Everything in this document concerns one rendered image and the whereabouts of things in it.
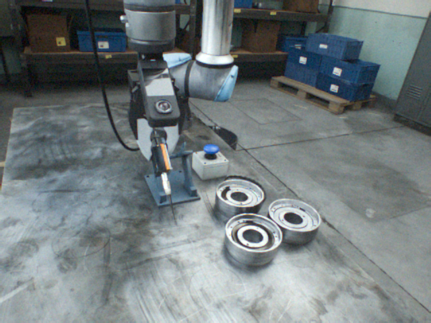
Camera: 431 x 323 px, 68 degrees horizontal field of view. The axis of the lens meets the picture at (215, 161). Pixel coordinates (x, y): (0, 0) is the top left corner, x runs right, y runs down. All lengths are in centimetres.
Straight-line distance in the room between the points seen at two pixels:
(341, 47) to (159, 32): 391
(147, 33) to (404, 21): 460
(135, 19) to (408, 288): 177
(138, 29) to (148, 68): 6
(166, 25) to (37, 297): 45
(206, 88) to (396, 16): 422
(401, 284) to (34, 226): 170
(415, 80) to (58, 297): 402
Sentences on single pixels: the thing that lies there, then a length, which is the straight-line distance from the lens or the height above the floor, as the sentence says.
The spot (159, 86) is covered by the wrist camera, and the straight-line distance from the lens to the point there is 50.
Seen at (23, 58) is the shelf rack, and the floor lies 41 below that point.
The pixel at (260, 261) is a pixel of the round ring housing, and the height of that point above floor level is 82.
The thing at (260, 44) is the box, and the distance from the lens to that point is 477.
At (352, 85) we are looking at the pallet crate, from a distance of 423.
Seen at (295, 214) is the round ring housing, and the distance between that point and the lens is 70.
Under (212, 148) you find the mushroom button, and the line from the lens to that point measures 80.
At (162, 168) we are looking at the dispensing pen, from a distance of 57.
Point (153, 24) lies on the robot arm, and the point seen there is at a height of 118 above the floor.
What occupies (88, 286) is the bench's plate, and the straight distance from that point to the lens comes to 58.
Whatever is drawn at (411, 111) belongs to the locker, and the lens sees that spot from 425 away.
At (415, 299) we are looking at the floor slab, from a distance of 193.
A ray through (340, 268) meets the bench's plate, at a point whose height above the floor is 80.
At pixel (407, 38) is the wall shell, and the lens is 492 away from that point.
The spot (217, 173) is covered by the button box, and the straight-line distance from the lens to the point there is 82.
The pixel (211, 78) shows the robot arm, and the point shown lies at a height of 99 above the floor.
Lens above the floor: 123
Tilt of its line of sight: 29 degrees down
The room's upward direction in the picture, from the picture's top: 6 degrees clockwise
